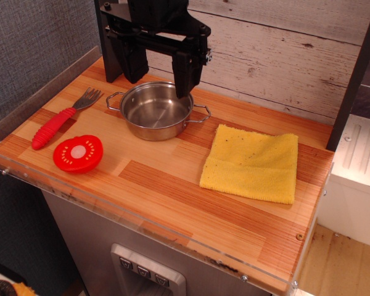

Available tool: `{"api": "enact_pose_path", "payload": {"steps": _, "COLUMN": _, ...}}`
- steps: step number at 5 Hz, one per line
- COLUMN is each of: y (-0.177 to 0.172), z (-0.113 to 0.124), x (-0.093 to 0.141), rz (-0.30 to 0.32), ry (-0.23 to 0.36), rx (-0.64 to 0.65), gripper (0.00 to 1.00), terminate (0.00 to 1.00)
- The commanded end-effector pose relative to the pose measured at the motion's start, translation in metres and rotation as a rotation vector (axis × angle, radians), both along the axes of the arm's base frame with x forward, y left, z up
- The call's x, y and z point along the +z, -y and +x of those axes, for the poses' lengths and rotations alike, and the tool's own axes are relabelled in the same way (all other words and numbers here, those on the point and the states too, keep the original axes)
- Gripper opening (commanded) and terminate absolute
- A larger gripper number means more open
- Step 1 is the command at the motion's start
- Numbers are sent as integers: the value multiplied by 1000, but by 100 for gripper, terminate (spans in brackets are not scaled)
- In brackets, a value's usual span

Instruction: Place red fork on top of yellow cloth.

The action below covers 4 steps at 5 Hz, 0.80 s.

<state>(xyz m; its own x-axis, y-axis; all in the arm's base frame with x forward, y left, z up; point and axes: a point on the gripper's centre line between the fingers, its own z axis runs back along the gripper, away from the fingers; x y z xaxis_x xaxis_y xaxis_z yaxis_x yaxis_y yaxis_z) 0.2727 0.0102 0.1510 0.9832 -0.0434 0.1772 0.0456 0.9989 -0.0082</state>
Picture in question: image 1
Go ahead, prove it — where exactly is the yellow cloth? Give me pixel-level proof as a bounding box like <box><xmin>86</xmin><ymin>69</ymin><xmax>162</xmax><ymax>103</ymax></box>
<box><xmin>199</xmin><ymin>124</ymin><xmax>298</xmax><ymax>205</ymax></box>

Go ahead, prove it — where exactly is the grey dispenser button panel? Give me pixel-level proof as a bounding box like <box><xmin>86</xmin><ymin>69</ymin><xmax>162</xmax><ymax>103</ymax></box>
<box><xmin>110</xmin><ymin>244</ymin><xmax>187</xmax><ymax>295</ymax></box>

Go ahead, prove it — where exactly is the clear acrylic table guard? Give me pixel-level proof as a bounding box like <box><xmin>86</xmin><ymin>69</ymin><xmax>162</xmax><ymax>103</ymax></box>
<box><xmin>0</xmin><ymin>145</ymin><xmax>334</xmax><ymax>295</ymax></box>

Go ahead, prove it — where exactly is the red handled metal fork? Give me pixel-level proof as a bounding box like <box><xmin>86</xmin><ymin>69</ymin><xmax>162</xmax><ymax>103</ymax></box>
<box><xmin>31</xmin><ymin>88</ymin><xmax>102</xmax><ymax>150</ymax></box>

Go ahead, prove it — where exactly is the red toy tomato half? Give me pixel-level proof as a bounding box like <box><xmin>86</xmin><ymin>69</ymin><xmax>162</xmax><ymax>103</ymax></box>
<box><xmin>53</xmin><ymin>135</ymin><xmax>104</xmax><ymax>173</ymax></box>

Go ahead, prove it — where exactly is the dark right shelf post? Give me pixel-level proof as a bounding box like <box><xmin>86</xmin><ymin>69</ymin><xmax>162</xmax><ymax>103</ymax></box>
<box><xmin>326</xmin><ymin>23</ymin><xmax>370</xmax><ymax>152</ymax></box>

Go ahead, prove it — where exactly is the small steel pot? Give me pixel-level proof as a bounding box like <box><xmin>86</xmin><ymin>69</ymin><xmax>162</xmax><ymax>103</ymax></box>
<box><xmin>106</xmin><ymin>81</ymin><xmax>212</xmax><ymax>141</ymax></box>

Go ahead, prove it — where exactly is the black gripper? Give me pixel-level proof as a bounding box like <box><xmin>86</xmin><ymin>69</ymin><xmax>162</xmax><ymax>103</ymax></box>
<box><xmin>100</xmin><ymin>1</ymin><xmax>212</xmax><ymax>99</ymax></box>

